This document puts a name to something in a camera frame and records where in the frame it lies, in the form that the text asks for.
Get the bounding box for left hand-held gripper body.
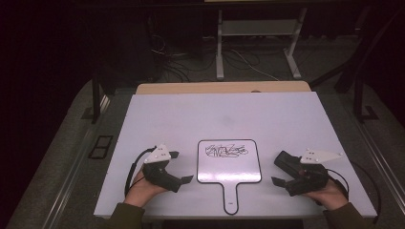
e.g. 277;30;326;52
141;143;183;194

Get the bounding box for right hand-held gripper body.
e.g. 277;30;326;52
285;148;343;198

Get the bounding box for black whiteboard eraser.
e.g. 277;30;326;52
273;150;302;176

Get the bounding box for small whiteboard with handle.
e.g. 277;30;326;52
196;138;263;217

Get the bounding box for person's left hand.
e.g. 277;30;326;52
123;170;168;208

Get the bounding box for person's right hand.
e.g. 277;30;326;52
302;179;350;212

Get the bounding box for black metal stand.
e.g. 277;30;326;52
333;9;405;124
80;68;111;125

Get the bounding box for white metal stand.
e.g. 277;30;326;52
215;8;309;81

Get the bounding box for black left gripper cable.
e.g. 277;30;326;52
124;146;158;197

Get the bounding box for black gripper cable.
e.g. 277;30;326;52
327;160;382;224
124;146;158;197

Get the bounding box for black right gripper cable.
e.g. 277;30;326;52
327;160;382;224

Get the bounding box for black floor cables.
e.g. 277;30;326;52
149;31;218;83

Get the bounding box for white floor cable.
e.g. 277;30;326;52
228;48;281;82

